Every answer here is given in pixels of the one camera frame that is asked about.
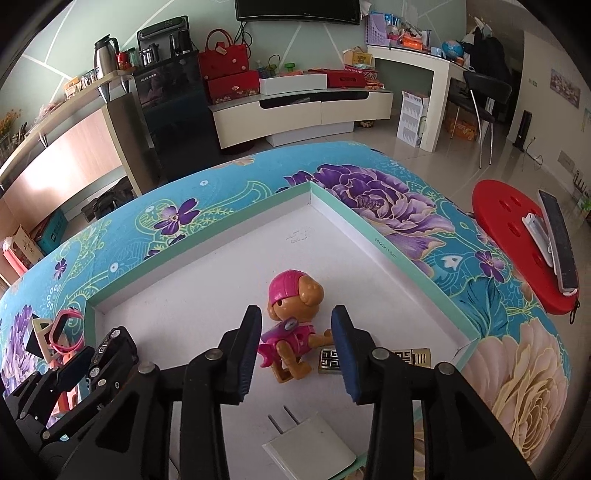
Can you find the cream plastic holder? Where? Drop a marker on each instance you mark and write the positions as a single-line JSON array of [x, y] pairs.
[[39, 339]]

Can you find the red round stool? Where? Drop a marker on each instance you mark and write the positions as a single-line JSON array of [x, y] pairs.
[[503, 217]]

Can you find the yellow flowers in vase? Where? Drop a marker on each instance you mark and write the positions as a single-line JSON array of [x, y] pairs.
[[9, 122]]

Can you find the red handbag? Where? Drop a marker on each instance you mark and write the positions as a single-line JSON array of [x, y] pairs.
[[224, 55]]

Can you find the yellow box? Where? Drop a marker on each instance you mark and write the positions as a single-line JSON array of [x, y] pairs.
[[358, 57]]

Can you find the brown paper bag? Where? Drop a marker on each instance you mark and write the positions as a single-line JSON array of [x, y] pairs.
[[23, 244]]

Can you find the orange carton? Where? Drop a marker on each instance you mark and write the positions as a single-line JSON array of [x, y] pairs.
[[461, 124]]

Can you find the white printed carton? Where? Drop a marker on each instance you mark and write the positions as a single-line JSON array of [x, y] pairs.
[[411, 120]]

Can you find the gold patterned bar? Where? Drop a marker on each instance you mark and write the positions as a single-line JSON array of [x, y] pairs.
[[415, 357]]

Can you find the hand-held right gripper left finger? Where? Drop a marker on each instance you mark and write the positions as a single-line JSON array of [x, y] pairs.
[[247, 355]]

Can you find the black tower device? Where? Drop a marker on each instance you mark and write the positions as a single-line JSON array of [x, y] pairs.
[[521, 131]]

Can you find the black bag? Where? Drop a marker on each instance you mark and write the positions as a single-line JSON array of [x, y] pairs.
[[108, 198]]

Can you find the white flat box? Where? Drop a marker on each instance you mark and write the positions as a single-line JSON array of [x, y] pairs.
[[291, 84]]

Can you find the black television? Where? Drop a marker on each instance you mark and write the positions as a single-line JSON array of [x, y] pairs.
[[295, 9]]

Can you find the red gift box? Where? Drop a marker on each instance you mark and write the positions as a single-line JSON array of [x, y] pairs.
[[231, 87]]

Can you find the wall picture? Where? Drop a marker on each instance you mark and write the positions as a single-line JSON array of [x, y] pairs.
[[565, 87]]

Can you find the black water dispenser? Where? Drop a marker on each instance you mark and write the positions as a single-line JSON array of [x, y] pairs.
[[175, 106]]

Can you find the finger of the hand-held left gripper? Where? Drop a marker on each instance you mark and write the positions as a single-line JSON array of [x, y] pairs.
[[74, 371], [78, 417]]

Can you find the red flat box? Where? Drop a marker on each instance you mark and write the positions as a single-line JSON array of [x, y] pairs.
[[339, 78]]

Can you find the floral blanket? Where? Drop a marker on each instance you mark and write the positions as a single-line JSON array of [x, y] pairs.
[[392, 207]]

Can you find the black chair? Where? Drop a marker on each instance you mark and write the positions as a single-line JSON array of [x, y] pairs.
[[485, 87]]

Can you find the teal shallow cardboard box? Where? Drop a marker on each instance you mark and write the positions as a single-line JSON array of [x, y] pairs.
[[207, 277]]

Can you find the white charger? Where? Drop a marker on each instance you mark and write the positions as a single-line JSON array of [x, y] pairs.
[[314, 447]]

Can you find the purple plastic basket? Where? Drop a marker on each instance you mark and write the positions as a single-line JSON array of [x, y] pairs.
[[381, 30]]

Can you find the pink toy dog figure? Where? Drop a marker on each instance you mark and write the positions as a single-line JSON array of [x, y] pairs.
[[291, 323]]

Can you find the steel thermos jug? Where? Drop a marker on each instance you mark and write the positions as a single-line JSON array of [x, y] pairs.
[[106, 55]]

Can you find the blue globe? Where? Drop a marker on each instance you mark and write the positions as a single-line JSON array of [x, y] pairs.
[[450, 48]]

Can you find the white desk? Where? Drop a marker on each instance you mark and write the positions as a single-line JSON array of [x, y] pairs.
[[436, 83]]

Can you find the white phone stand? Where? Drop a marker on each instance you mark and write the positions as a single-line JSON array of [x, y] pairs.
[[535, 230]]

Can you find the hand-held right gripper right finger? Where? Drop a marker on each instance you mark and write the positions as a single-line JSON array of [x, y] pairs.
[[344, 350]]

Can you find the pink wristband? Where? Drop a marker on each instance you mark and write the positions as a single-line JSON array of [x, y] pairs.
[[67, 318]]

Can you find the cream television cabinet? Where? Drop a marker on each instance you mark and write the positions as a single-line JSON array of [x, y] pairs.
[[295, 115]]

